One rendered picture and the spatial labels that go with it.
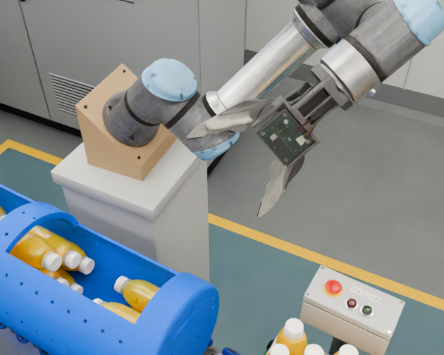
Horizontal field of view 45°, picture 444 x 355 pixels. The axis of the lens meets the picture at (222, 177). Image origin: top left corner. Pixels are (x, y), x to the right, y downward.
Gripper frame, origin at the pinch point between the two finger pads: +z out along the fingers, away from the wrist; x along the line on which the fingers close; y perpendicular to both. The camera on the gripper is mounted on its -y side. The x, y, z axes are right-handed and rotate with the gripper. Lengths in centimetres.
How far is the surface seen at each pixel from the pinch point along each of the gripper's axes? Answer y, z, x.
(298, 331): -28, 16, 40
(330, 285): -37, 6, 40
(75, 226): -48, 45, -7
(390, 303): -35, -2, 51
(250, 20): -314, -27, -22
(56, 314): -20, 47, 2
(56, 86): -235, 84, -67
